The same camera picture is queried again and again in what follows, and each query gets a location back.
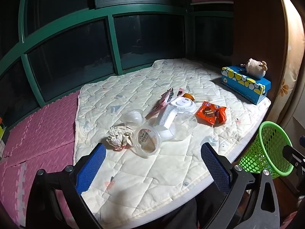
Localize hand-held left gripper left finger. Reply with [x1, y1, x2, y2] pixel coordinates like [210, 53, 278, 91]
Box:
[25, 143, 107, 229]

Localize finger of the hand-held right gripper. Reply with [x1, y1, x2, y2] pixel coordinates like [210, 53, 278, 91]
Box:
[282, 145, 305, 170]

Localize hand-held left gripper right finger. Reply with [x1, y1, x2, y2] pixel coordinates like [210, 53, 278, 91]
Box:
[201, 142, 280, 229]

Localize green plastic mesh basket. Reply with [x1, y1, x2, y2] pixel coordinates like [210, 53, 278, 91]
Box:
[239, 121, 294, 179]

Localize paper ball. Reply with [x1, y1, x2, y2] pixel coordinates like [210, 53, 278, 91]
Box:
[106, 125, 135, 151]

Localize orange snack wrapper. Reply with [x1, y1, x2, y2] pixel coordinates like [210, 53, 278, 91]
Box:
[195, 101, 227, 126]

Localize clear labelled pudding cup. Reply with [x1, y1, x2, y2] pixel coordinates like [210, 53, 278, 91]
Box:
[132, 125, 161, 158]

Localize small clear plastic cup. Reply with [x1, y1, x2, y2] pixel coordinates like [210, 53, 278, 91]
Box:
[123, 109, 144, 126]

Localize white foam block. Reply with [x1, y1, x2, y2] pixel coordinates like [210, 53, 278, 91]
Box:
[156, 105, 178, 129]

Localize white plastic cup lid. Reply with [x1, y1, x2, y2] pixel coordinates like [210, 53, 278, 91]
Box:
[170, 97, 197, 112]

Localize pink snack wrapper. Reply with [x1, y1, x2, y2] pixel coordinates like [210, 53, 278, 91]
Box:
[145, 87, 185, 119]

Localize white quilted blanket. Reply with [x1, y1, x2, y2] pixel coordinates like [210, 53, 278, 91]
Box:
[73, 58, 271, 228]

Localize person's dark pants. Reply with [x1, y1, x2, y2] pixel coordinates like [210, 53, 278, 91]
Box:
[145, 188, 227, 229]

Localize pink foam floor mat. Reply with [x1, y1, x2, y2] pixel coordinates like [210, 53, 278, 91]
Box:
[0, 91, 83, 229]

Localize blue dotted tissue box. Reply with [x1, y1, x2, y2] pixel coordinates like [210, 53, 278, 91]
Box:
[221, 65, 271, 105]

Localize beige plush toy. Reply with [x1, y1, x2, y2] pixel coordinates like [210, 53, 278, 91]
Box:
[240, 58, 268, 78]

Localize orange and green box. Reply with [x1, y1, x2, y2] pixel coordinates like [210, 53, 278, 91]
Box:
[0, 117, 6, 146]

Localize brown wooden panel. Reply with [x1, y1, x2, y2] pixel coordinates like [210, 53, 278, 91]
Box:
[230, 0, 290, 98]

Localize green window frame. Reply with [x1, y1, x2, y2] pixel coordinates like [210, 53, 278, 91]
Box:
[0, 0, 234, 129]

